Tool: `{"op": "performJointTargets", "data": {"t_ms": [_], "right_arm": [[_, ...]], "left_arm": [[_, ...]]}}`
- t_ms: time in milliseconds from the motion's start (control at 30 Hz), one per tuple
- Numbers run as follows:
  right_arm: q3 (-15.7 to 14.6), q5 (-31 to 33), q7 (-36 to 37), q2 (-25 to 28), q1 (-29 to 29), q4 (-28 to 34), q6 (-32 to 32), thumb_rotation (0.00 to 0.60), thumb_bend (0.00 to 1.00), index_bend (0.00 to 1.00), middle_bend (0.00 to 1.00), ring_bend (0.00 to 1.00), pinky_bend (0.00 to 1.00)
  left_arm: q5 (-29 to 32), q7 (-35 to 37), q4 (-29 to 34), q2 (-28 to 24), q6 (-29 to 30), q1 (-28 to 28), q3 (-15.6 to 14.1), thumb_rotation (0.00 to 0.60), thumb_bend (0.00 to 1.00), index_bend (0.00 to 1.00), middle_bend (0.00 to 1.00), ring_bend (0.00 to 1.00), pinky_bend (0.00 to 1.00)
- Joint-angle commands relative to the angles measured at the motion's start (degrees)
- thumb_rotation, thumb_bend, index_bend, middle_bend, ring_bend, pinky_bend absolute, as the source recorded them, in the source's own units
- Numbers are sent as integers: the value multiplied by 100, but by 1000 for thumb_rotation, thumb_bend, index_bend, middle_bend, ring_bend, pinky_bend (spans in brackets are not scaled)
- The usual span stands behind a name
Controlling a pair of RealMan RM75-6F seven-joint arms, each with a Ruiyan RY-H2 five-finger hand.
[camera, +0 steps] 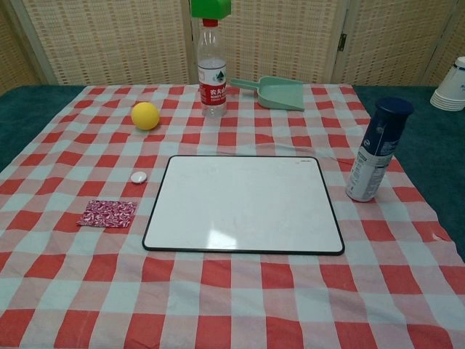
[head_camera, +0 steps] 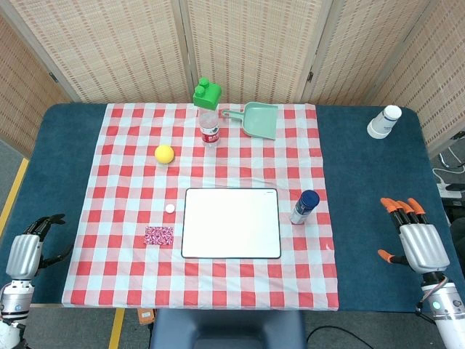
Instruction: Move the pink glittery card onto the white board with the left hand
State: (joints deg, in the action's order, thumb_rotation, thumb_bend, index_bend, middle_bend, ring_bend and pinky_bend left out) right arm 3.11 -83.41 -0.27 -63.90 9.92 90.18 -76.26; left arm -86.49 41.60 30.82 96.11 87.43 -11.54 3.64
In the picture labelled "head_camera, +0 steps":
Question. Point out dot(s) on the left silver black-fingered robot hand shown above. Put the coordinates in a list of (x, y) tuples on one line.
[(23, 254)]

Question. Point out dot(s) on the clear red-labelled water bottle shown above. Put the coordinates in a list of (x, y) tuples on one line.
[(209, 127)]

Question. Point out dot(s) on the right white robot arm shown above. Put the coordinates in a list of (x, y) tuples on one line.
[(445, 305)]

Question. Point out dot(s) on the green building block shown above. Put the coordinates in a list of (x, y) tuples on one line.
[(207, 96)]

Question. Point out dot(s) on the bamboo folding screen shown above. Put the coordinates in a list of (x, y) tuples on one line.
[(109, 47)]

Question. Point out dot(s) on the red patterned wrapper packet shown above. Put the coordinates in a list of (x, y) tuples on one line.
[(159, 235)]

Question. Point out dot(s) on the mint green dustpan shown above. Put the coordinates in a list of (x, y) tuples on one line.
[(259, 121)]

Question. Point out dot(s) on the red white checkered tablecloth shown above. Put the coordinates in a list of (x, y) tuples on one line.
[(120, 189)]

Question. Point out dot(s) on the white board with black rim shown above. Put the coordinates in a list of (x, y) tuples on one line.
[(231, 223)]

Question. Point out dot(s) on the small orange box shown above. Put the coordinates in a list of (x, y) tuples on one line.
[(145, 316)]

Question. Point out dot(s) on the right silver orange-fingered robot hand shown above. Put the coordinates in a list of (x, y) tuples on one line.
[(423, 247)]

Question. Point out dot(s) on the yellow ball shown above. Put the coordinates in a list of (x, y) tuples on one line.
[(164, 154)]

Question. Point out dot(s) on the blue-capped white canister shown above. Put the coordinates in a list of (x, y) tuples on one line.
[(303, 209)]

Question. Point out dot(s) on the dark teal table cover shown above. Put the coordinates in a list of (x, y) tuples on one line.
[(370, 203)]

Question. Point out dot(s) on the stack of white paper cups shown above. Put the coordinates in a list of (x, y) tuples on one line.
[(383, 121)]

